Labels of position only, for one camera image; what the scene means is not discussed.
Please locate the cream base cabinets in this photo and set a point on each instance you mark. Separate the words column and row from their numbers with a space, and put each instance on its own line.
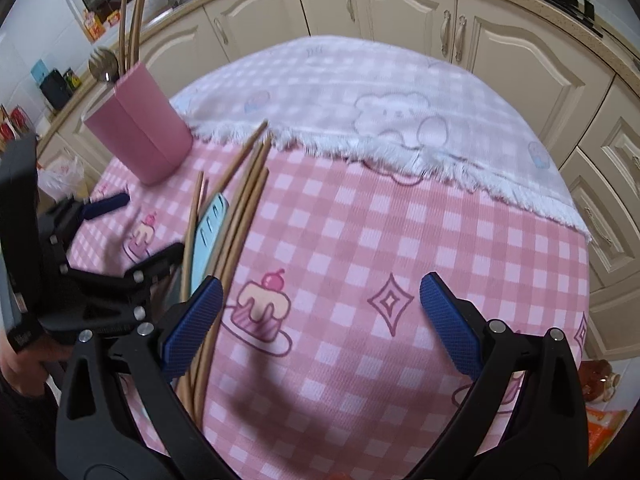
column 525, row 50

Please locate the long wooden chopstick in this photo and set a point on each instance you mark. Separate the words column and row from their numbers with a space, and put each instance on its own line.
column 122, row 20
column 140, row 5

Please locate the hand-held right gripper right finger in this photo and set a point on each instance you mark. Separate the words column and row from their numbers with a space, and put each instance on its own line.
column 452, row 330

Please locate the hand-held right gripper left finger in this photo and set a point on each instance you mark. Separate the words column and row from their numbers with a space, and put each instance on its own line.
column 192, row 325

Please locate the pink checkered tablecloth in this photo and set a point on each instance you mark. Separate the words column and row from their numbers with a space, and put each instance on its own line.
column 350, row 360

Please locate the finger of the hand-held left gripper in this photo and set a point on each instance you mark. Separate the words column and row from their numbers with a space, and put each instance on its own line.
column 150, row 265
column 107, row 205

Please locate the metal spork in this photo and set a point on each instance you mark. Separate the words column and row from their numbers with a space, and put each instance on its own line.
column 102, row 67

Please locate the yellow detergent bottle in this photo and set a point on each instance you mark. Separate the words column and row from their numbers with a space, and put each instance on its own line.
column 93, row 25

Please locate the black kettle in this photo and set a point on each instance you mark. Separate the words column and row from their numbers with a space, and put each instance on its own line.
column 56, row 90

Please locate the pink utensil holder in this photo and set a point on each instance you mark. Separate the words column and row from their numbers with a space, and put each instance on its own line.
column 145, row 135

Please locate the red utensil holder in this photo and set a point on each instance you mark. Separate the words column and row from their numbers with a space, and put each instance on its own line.
column 12, row 127

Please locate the orange bag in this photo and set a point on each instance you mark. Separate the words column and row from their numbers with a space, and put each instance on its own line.
column 602, row 435

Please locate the small yellow bottle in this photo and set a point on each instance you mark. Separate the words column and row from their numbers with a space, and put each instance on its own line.
column 72, row 80

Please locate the person's left hand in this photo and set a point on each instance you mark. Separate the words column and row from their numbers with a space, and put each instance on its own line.
column 25, row 365

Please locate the white plastic bag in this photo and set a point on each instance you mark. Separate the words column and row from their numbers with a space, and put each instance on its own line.
column 60, row 175

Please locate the white fringed cloth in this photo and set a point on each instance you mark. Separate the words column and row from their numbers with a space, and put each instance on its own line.
column 325, row 95

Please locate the pile of wooden chopsticks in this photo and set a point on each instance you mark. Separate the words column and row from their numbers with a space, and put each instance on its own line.
column 240, row 210

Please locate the brown jar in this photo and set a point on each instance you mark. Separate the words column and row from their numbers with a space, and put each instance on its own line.
column 597, row 380

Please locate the blue wall card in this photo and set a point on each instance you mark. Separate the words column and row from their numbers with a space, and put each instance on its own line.
column 39, row 69

